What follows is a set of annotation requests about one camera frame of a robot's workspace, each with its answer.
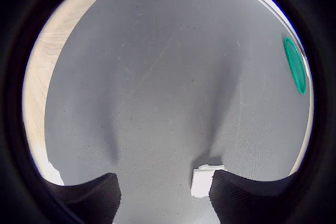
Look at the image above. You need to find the white tape piece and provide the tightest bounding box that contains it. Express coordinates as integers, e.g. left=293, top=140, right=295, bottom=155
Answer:
left=36, top=142, right=66, bottom=186

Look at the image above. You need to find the round green lid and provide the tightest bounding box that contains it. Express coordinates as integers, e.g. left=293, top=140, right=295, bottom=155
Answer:
left=283, top=36, right=307, bottom=95

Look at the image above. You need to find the dark grey mat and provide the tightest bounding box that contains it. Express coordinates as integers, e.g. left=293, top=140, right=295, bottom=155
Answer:
left=44, top=0, right=314, bottom=224

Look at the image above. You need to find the small white plastic terminal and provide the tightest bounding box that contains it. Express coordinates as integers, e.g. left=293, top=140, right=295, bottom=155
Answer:
left=191, top=163, right=226, bottom=198

